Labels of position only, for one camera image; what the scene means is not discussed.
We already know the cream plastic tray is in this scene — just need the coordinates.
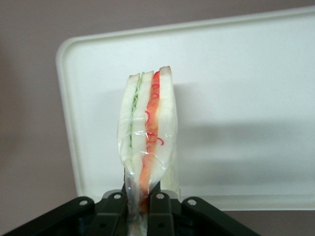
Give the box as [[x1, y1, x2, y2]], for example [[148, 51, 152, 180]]
[[56, 5, 315, 212]]

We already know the triangle sandwich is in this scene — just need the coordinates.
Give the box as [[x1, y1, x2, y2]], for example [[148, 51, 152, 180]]
[[116, 65, 182, 236]]

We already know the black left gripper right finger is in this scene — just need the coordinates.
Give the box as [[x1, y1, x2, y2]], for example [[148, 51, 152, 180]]
[[147, 192, 261, 236]]

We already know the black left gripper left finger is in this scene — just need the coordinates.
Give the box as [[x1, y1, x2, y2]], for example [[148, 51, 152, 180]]
[[0, 191, 130, 236]]

